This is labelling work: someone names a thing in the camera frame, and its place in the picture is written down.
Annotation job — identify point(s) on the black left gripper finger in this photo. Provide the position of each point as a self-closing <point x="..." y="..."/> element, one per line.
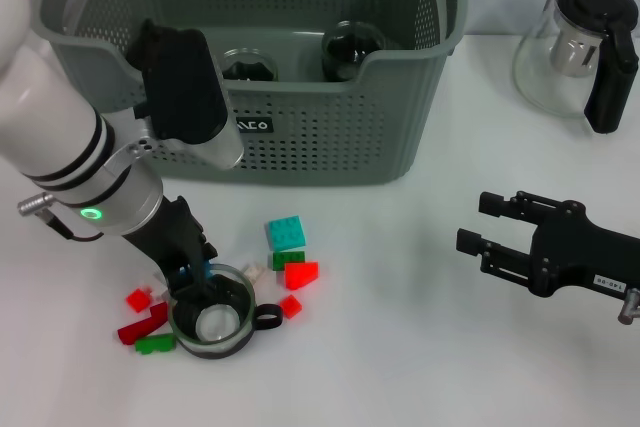
<point x="205" y="279"/>
<point x="181" y="284"/>

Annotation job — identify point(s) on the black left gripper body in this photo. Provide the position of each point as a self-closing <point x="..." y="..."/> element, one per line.
<point x="175" y="237"/>

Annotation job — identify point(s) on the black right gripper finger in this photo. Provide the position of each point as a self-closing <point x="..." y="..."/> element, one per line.
<point x="500" y="257"/>
<point x="520" y="206"/>

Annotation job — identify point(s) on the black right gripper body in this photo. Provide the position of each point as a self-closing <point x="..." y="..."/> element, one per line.
<point x="585" y="257"/>

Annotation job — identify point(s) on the glass teacup with black sleeve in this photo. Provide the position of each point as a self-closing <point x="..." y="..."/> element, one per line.
<point x="250" y="67"/>
<point x="350" y="54"/>
<point x="220" y="347"/>

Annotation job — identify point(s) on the grey perforated plastic storage bin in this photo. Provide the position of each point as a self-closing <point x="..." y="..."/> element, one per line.
<point x="325" y="147"/>

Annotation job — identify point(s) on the clear small lego brick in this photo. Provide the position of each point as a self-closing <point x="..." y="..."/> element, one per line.
<point x="159" y="279"/>

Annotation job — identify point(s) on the small red toy brick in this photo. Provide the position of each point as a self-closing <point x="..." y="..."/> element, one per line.
<point x="291" y="306"/>
<point x="139" y="299"/>

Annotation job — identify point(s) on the dark red bent toy brick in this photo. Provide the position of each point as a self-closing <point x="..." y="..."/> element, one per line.
<point x="150" y="322"/>

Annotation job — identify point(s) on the translucent white toy brick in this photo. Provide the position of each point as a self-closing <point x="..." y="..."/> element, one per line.
<point x="255" y="272"/>

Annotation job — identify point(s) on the bright green arched toy brick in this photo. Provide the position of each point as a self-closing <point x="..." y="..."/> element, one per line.
<point x="155" y="344"/>

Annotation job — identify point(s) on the dark green flat toy brick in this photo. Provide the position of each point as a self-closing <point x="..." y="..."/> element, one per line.
<point x="287" y="260"/>

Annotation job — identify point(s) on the teal toy brick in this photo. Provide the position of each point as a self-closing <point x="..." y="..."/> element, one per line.
<point x="286" y="233"/>

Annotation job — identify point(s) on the red sloped toy brick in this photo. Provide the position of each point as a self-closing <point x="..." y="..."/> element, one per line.
<point x="300" y="276"/>

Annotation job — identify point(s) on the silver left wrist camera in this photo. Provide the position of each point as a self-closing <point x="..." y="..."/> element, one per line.
<point x="185" y="92"/>

